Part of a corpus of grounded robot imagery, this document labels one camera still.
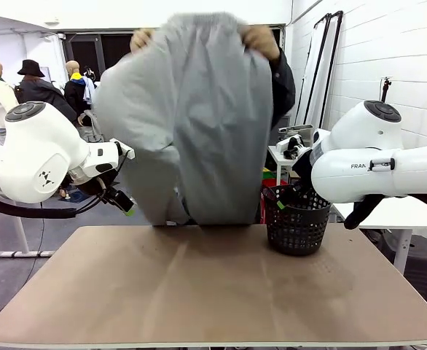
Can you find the black bucket hat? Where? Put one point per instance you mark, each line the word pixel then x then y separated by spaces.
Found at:
pixel 30 67

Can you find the person's right hand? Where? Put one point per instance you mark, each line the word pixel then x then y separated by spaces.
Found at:
pixel 141 39

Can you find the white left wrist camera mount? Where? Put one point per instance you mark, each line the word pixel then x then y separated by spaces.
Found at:
pixel 124 148

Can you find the black plastic stool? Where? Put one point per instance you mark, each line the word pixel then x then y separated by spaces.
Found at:
pixel 423 266

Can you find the small white table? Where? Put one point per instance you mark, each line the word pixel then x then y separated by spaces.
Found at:
pixel 277 160

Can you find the grey hanging garment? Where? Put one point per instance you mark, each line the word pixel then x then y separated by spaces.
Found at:
pixel 91 127

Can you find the person's left hand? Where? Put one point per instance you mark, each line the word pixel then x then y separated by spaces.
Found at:
pixel 262 40

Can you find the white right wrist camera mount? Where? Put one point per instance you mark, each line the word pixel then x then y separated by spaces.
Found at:
pixel 284 146

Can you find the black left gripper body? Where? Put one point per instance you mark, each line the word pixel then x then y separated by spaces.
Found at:
pixel 97 186

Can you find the grey training pants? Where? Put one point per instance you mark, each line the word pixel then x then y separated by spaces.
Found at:
pixel 199 120

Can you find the mannequin with yellow scarf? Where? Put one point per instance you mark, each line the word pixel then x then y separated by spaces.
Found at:
pixel 75 91

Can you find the white ceiling sensor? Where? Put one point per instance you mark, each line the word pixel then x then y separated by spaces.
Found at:
pixel 52 21

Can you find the black green-tipped right gripper finger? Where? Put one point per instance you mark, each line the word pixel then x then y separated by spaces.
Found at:
pixel 288 191
pixel 277 200

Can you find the black framed white panel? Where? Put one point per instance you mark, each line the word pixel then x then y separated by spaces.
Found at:
pixel 332 65
pixel 313 73

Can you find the light blue hanging shirt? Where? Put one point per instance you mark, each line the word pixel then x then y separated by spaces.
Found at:
pixel 89 91

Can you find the black green-tipped left gripper finger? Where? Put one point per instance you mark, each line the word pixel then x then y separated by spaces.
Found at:
pixel 120 205
pixel 124 198

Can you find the black perforated plastic basket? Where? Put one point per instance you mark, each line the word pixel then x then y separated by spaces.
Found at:
pixel 297 229

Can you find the large white side table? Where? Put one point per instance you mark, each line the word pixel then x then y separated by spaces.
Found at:
pixel 399 215

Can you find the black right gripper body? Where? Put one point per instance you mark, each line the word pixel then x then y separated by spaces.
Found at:
pixel 302 171

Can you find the mannequin in dark jacket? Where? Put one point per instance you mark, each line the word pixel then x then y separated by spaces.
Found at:
pixel 42 93

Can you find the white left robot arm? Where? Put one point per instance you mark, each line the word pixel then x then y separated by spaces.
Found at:
pixel 35 146

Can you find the black camera tripod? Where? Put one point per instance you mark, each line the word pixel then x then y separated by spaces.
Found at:
pixel 385 89

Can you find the white table with T-foot leg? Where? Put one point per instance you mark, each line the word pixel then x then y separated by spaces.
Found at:
pixel 22 240

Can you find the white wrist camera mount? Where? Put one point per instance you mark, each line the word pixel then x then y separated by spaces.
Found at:
pixel 284 146
pixel 124 148

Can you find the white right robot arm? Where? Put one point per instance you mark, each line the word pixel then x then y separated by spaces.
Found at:
pixel 344 171

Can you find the person in dark shirt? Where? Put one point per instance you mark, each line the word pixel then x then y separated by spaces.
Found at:
pixel 284 98

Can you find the red box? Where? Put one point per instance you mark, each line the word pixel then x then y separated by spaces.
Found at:
pixel 261 204

